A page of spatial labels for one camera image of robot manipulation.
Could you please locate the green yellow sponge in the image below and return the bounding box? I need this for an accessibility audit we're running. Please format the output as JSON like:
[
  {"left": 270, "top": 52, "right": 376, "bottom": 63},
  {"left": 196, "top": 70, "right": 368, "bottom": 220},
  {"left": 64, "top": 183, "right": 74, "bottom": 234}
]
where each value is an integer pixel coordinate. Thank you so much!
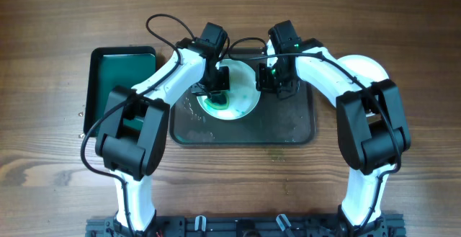
[{"left": 204, "top": 91, "right": 229, "bottom": 110}]

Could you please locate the white plate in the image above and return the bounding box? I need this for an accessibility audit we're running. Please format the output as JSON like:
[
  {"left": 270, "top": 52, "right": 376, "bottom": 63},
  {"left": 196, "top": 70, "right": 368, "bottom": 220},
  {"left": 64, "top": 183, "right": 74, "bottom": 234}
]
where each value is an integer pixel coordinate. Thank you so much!
[
  {"left": 335, "top": 55, "right": 389, "bottom": 97},
  {"left": 197, "top": 59, "right": 261, "bottom": 120}
]

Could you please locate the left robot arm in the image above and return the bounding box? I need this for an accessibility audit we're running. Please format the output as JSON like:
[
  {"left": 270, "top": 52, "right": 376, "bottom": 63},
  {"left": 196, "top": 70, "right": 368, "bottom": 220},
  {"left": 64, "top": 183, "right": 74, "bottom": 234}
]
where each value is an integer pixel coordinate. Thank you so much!
[{"left": 94, "top": 23, "right": 230, "bottom": 236}]

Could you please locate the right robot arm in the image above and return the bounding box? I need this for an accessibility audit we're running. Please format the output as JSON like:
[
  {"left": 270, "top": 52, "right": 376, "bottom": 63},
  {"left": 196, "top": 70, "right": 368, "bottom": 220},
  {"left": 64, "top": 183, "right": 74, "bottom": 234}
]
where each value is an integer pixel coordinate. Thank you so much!
[{"left": 256, "top": 20, "right": 411, "bottom": 236}]

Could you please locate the dark brown serving tray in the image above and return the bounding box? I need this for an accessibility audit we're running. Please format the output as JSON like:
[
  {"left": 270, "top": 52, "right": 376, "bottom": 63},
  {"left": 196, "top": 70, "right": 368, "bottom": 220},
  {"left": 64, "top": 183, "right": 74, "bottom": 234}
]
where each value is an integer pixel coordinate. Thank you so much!
[{"left": 169, "top": 48, "right": 315, "bottom": 147}]

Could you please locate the dark green water tray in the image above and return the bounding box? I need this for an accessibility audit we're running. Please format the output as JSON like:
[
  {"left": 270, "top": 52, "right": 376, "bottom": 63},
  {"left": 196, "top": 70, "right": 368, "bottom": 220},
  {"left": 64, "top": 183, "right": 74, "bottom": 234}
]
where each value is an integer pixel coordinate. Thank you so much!
[{"left": 83, "top": 46, "right": 157, "bottom": 134}]

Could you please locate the left black cable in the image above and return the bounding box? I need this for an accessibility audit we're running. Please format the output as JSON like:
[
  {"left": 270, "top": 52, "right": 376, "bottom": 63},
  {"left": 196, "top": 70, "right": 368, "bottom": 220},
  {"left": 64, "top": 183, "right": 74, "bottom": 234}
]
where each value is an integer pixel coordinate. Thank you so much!
[{"left": 79, "top": 13, "right": 197, "bottom": 237}]

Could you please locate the black cable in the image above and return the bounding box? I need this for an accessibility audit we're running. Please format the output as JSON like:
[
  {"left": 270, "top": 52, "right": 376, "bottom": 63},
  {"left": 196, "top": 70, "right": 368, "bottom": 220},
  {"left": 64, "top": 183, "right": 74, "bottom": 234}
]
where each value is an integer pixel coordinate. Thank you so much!
[
  {"left": 227, "top": 37, "right": 403, "bottom": 237},
  {"left": 79, "top": 13, "right": 197, "bottom": 237}
]

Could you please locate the right black cable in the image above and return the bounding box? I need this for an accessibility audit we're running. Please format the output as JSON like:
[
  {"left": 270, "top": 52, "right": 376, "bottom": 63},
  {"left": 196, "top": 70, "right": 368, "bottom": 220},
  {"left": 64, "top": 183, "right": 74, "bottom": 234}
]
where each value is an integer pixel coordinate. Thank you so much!
[{"left": 227, "top": 37, "right": 403, "bottom": 237}]

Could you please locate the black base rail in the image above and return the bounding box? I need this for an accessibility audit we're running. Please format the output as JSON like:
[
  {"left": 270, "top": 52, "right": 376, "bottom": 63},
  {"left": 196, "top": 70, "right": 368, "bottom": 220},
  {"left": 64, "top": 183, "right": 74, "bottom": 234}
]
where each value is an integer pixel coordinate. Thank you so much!
[{"left": 85, "top": 214, "right": 407, "bottom": 237}]

